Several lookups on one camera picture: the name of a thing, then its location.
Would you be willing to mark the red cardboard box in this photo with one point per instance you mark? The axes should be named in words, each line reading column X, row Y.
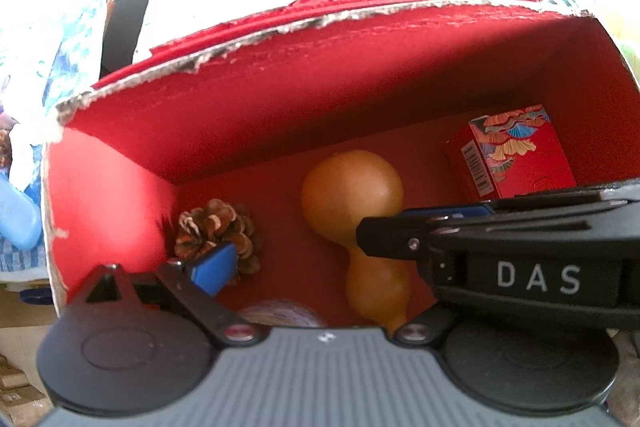
column 300, row 107

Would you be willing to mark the brown pine cone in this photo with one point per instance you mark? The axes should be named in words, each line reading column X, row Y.
column 215, row 227
column 4, row 147

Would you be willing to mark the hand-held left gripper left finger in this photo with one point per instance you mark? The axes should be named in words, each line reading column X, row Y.
column 215, row 267

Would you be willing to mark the blue white patterned cloth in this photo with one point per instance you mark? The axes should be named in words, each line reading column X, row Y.
column 20, row 257

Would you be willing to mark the cardboard carton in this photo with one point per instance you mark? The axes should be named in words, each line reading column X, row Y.
column 20, row 307

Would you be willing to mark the orange bottle gourd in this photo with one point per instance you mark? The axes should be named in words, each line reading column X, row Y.
column 350, row 197

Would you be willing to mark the clear packing tape roll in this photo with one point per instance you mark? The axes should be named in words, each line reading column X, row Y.
column 280, row 312

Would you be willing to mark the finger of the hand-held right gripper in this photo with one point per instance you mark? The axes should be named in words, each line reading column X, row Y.
column 450, row 210
column 390, row 237

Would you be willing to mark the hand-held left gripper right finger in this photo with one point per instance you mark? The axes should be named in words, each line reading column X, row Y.
column 415, row 332

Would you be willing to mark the blue plush pillow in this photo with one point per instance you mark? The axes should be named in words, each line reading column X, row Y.
column 15, row 217

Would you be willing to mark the small red patterned box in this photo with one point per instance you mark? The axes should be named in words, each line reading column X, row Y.
column 525, row 157

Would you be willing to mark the blue patterned towel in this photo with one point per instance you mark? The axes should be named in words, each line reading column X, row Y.
column 75, row 47

